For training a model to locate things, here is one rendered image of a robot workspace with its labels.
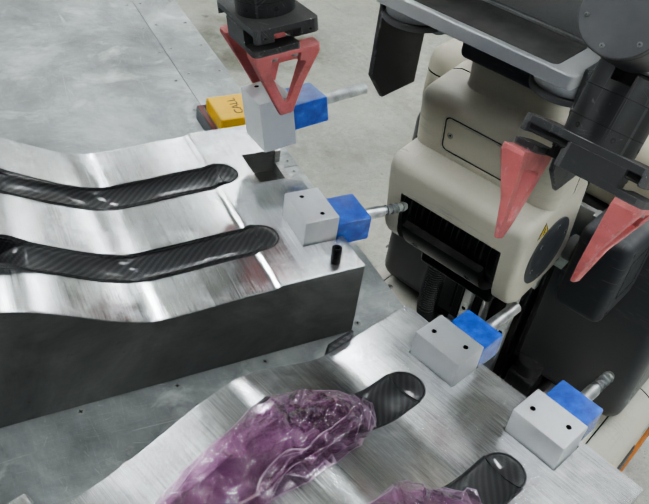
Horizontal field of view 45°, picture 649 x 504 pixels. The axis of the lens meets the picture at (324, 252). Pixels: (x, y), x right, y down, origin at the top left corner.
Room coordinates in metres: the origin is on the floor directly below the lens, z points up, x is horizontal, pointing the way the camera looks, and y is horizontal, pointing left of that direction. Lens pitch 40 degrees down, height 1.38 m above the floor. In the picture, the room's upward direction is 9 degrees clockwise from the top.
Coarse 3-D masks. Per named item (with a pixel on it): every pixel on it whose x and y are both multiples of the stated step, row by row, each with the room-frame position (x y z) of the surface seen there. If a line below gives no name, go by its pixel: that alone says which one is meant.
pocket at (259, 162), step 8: (264, 152) 0.73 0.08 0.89; (272, 152) 0.73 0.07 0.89; (280, 152) 0.74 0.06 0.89; (248, 160) 0.72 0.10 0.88; (256, 160) 0.72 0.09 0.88; (264, 160) 0.73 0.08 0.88; (272, 160) 0.73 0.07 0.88; (256, 168) 0.72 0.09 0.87; (264, 168) 0.73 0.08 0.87; (272, 168) 0.74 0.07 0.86; (280, 168) 0.72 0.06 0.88; (256, 176) 0.72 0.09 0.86; (264, 176) 0.72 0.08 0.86; (272, 176) 0.72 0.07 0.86; (280, 176) 0.72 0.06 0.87; (288, 176) 0.71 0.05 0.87
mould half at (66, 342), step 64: (256, 192) 0.65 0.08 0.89; (256, 256) 0.56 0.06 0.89; (320, 256) 0.57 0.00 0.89; (0, 320) 0.40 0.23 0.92; (64, 320) 0.42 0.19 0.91; (128, 320) 0.45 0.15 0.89; (192, 320) 0.48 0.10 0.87; (256, 320) 0.51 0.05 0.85; (320, 320) 0.54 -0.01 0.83; (0, 384) 0.39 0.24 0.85; (64, 384) 0.42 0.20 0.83; (128, 384) 0.45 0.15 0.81
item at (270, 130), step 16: (256, 96) 0.69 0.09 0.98; (304, 96) 0.72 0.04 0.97; (320, 96) 0.72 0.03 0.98; (336, 96) 0.74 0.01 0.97; (352, 96) 0.75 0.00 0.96; (256, 112) 0.68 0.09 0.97; (272, 112) 0.68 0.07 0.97; (304, 112) 0.70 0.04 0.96; (320, 112) 0.71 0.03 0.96; (256, 128) 0.68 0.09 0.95; (272, 128) 0.68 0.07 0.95; (288, 128) 0.69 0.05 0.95; (272, 144) 0.68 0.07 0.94; (288, 144) 0.68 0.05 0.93
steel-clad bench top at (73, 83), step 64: (0, 0) 1.17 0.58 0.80; (64, 0) 1.21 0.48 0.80; (128, 0) 1.25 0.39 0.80; (0, 64) 0.98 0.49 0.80; (64, 64) 1.01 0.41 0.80; (128, 64) 1.03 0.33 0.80; (192, 64) 1.06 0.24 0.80; (0, 128) 0.82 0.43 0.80; (64, 128) 0.84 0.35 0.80; (128, 128) 0.87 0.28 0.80; (192, 128) 0.89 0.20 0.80; (192, 384) 0.47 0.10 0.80; (0, 448) 0.37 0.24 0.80; (64, 448) 0.38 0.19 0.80; (128, 448) 0.39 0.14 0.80
